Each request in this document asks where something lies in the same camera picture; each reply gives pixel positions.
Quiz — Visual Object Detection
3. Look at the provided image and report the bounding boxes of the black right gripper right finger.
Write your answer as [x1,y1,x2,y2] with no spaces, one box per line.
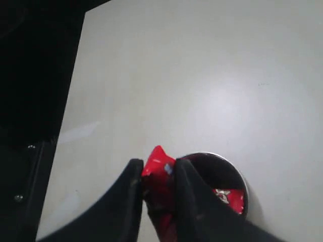
[175,159,279,241]

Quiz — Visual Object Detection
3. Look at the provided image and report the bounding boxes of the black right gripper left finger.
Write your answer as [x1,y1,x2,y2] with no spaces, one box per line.
[41,159,143,241]

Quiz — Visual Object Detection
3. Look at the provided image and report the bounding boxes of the red candies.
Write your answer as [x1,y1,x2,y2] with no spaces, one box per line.
[213,189,245,215]

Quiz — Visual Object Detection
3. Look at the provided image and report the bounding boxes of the red candy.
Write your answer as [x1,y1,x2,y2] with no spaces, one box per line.
[141,145,177,241]

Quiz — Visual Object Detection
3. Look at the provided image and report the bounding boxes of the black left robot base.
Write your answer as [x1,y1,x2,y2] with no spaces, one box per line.
[0,0,85,242]

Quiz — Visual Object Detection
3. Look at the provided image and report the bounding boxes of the steel cup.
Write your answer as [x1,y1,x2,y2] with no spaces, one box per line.
[182,152,249,218]

